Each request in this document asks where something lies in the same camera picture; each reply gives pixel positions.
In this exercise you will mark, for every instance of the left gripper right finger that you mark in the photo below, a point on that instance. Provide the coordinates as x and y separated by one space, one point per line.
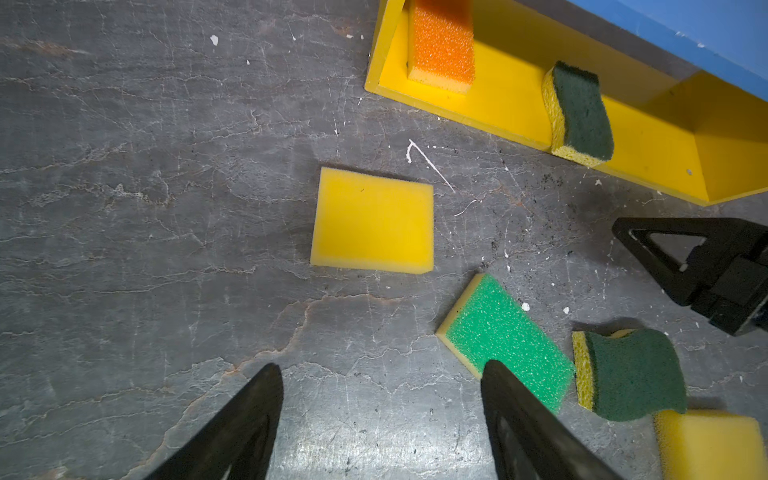
527 440

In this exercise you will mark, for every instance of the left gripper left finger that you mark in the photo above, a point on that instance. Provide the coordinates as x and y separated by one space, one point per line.
237 443

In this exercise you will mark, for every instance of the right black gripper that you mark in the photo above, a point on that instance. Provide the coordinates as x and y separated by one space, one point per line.
723 278

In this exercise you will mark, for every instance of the dark green wavy sponge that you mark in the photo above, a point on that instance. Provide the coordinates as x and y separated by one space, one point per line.
628 375
581 130

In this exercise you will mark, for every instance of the bright green yellow sponge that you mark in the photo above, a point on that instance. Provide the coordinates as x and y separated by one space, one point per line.
486 323

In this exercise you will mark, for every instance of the orange yellow sponge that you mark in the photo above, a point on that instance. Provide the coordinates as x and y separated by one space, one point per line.
441 44

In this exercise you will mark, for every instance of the yellow shelf with coloured boards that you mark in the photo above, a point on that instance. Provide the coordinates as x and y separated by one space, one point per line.
671 95

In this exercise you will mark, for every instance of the large yellow sponge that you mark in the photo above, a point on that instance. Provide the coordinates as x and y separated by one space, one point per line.
710 444

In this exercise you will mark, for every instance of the small yellow sponge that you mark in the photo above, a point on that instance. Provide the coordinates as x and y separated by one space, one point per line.
373 223

